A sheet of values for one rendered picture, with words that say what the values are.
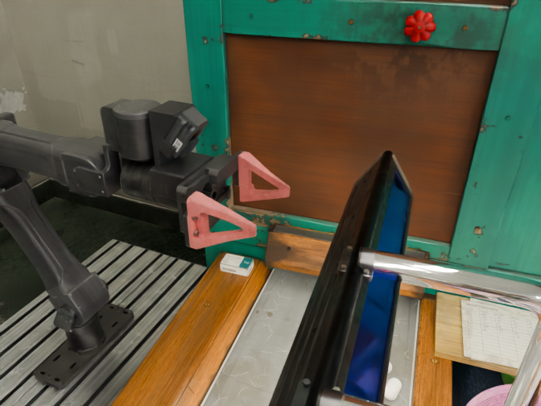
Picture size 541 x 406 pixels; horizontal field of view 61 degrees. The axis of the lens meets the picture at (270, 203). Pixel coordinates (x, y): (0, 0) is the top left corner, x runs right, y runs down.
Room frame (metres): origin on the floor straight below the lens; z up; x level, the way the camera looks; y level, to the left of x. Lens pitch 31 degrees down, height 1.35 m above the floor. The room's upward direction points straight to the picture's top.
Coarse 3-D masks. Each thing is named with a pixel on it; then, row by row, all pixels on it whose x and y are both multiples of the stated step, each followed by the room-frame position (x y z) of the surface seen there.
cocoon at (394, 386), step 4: (392, 380) 0.47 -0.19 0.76; (396, 380) 0.47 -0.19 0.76; (388, 384) 0.46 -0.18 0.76; (392, 384) 0.46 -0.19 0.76; (396, 384) 0.46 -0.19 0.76; (400, 384) 0.46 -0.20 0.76; (388, 388) 0.45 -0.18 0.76; (392, 388) 0.45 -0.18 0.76; (396, 388) 0.45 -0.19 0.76; (400, 388) 0.46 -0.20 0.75; (388, 392) 0.45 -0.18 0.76; (392, 392) 0.45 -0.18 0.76; (396, 392) 0.45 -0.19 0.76; (388, 396) 0.44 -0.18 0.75; (392, 396) 0.44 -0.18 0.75; (396, 396) 0.44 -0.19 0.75
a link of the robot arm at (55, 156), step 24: (0, 120) 0.67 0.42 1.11; (0, 144) 0.61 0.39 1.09; (24, 144) 0.59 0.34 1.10; (48, 144) 0.58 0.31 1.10; (72, 144) 0.58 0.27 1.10; (96, 144) 0.58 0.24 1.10; (24, 168) 0.59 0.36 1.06; (48, 168) 0.57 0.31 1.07; (72, 168) 0.54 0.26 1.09; (96, 168) 0.53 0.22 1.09
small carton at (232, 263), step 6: (228, 258) 0.74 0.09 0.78; (234, 258) 0.74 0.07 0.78; (240, 258) 0.74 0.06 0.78; (246, 258) 0.74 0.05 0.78; (222, 264) 0.72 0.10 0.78; (228, 264) 0.72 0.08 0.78; (234, 264) 0.72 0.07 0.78; (240, 264) 0.72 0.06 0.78; (246, 264) 0.72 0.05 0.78; (252, 264) 0.73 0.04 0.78; (222, 270) 0.72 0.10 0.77; (228, 270) 0.72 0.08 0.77; (234, 270) 0.71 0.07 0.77; (240, 270) 0.71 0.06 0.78; (246, 270) 0.71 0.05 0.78
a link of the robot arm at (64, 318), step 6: (108, 288) 0.65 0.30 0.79; (66, 306) 0.58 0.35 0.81; (60, 312) 0.58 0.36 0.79; (66, 312) 0.57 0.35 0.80; (72, 312) 0.57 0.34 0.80; (60, 318) 0.58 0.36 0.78; (66, 318) 0.57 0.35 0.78; (72, 318) 0.57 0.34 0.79; (54, 324) 0.59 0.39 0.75; (60, 324) 0.58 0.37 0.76; (66, 324) 0.58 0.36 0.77; (72, 324) 0.57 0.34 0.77; (66, 330) 0.58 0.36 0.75
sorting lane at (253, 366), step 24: (264, 288) 0.70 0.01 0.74; (288, 288) 0.70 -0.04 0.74; (312, 288) 0.70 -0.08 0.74; (264, 312) 0.63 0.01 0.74; (288, 312) 0.63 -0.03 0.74; (408, 312) 0.63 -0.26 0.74; (240, 336) 0.57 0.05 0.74; (264, 336) 0.57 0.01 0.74; (288, 336) 0.57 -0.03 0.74; (408, 336) 0.57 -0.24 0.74; (240, 360) 0.52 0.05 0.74; (264, 360) 0.52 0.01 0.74; (408, 360) 0.52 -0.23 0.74; (216, 384) 0.47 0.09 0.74; (240, 384) 0.47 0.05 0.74; (264, 384) 0.47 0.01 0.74; (408, 384) 0.47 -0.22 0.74
